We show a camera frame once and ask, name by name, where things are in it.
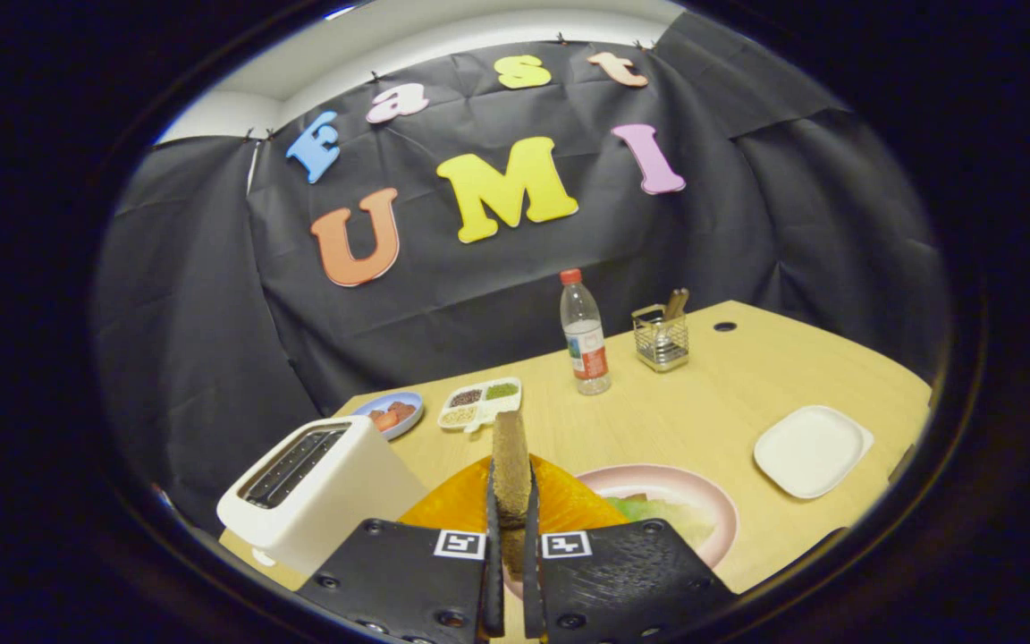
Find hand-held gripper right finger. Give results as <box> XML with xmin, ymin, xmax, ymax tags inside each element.
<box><xmin>522</xmin><ymin>454</ymin><xmax>738</xmax><ymax>644</ymax></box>

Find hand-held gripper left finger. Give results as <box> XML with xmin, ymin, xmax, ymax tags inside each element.
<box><xmin>296</xmin><ymin>456</ymin><xmax>505</xmax><ymax>644</ymax></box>

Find brown toast slice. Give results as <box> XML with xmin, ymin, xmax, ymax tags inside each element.
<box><xmin>490</xmin><ymin>411</ymin><xmax>532</xmax><ymax>575</ymax></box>

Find green lettuce leaf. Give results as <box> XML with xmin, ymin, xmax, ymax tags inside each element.
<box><xmin>609</xmin><ymin>496</ymin><xmax>717</xmax><ymax>548</ymax></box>

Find white toaster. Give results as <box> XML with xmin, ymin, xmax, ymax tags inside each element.
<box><xmin>216</xmin><ymin>415</ymin><xmax>426</xmax><ymax>578</ymax></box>

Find white divided grain dish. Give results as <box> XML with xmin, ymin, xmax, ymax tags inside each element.
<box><xmin>437</xmin><ymin>377</ymin><xmax>523</xmax><ymax>434</ymax></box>

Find red meat pieces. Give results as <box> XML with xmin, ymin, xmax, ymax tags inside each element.
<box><xmin>368</xmin><ymin>401</ymin><xmax>418</xmax><ymax>433</ymax></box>

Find pink round plate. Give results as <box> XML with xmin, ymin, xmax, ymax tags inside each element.
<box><xmin>573</xmin><ymin>463</ymin><xmax>739</xmax><ymax>570</ymax></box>

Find small blue plate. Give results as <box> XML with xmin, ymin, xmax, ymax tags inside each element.
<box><xmin>352</xmin><ymin>391</ymin><xmax>425</xmax><ymax>441</ymax></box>

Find clear red-capped water bottle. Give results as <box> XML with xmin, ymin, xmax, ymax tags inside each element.
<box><xmin>560</xmin><ymin>268</ymin><xmax>612</xmax><ymax>396</ymax></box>

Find metal mesh utensil holder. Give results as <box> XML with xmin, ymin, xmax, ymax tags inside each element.
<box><xmin>631</xmin><ymin>304</ymin><xmax>690</xmax><ymax>373</ymax></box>

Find white square plate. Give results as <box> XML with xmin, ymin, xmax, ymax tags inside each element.
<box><xmin>753</xmin><ymin>404</ymin><xmax>875</xmax><ymax>500</ymax></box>

